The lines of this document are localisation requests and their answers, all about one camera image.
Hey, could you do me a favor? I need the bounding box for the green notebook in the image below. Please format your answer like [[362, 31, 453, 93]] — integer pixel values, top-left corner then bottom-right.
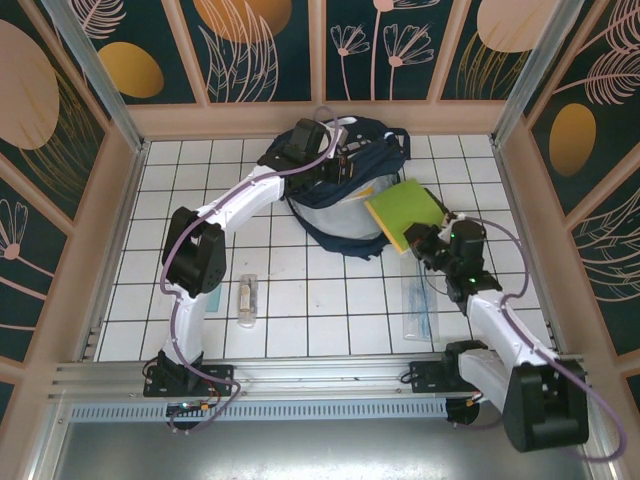
[[363, 178, 446, 256]]

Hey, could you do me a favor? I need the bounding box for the navy blue backpack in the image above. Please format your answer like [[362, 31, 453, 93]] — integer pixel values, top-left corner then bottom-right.
[[257, 115, 414, 261]]

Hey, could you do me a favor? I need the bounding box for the clear ruler set bag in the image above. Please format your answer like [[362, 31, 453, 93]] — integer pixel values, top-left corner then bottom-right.
[[401, 259, 439, 342]]

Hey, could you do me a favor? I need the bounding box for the clear pencil case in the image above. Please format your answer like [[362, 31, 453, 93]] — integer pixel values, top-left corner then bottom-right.
[[237, 273, 261, 330]]

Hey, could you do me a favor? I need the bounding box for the grey metal sheet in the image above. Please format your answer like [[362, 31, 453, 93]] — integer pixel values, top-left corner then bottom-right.
[[29, 394, 621, 480]]

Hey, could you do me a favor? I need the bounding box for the small circuit board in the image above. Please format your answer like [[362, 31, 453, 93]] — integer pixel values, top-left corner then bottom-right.
[[167, 399, 214, 417]]

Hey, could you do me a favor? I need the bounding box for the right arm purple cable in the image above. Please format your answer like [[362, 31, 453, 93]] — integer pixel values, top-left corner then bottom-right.
[[449, 214, 629, 461]]

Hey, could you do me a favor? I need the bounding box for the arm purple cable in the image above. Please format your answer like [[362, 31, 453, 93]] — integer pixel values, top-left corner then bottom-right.
[[449, 214, 629, 461], [158, 105, 351, 436]]

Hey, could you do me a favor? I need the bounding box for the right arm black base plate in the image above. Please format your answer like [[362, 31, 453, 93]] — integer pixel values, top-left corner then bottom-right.
[[408, 359, 501, 396]]

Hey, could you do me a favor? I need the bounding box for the aluminium mounting rail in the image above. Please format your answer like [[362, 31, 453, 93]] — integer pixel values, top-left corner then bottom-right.
[[47, 352, 596, 401]]

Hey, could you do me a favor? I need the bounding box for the aluminium corner post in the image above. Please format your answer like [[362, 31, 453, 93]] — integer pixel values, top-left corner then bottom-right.
[[42, 0, 150, 154], [491, 0, 586, 147]]

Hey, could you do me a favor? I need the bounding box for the slotted grey cable duct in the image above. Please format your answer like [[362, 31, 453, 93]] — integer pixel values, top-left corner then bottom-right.
[[69, 399, 449, 422]]

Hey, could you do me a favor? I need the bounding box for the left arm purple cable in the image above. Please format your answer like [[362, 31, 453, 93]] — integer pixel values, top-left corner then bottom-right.
[[158, 105, 351, 436]]

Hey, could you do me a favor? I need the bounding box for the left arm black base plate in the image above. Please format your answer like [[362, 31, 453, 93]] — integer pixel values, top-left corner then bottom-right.
[[143, 363, 236, 399]]

